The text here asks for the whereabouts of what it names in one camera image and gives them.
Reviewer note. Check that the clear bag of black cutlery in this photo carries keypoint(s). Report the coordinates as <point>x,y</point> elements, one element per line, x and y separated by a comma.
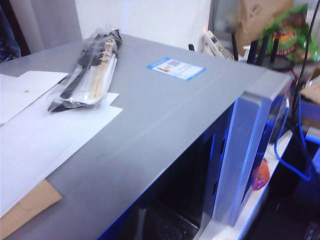
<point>85,75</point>

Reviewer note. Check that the white remote control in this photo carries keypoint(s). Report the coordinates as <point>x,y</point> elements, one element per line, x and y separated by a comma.
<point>215,43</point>

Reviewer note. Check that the black router with antennas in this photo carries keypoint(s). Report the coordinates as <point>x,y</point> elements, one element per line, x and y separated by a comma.
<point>252,51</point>

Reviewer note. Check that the small white paper sheet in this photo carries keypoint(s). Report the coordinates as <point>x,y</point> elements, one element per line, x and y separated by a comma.
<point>30,90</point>

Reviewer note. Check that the large white paper sheet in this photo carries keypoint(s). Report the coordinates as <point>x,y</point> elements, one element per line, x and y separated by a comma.
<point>50,150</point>

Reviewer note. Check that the blue and white sticker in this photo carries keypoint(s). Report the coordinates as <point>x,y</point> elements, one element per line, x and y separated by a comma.
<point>175,68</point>

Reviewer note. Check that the green snack bag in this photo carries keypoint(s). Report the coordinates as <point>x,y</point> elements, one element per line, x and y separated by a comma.
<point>290,32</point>

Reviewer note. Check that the brown paper bag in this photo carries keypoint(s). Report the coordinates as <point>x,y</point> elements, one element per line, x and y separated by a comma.
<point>255,15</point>

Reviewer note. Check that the white Midea microwave oven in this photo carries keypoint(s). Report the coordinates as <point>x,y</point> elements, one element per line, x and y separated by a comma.
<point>162,112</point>

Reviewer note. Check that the brown paper envelope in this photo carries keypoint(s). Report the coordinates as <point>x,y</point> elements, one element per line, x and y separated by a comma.
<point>30,207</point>

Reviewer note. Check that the brown cardboard box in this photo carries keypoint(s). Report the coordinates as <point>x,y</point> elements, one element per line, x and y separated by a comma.
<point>312,87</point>

